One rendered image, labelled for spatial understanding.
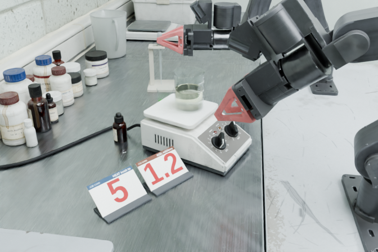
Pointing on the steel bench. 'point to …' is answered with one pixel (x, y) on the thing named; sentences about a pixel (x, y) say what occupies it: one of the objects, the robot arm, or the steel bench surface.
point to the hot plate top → (175, 116)
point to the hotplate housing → (187, 144)
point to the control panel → (233, 142)
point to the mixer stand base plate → (49, 242)
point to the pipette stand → (153, 71)
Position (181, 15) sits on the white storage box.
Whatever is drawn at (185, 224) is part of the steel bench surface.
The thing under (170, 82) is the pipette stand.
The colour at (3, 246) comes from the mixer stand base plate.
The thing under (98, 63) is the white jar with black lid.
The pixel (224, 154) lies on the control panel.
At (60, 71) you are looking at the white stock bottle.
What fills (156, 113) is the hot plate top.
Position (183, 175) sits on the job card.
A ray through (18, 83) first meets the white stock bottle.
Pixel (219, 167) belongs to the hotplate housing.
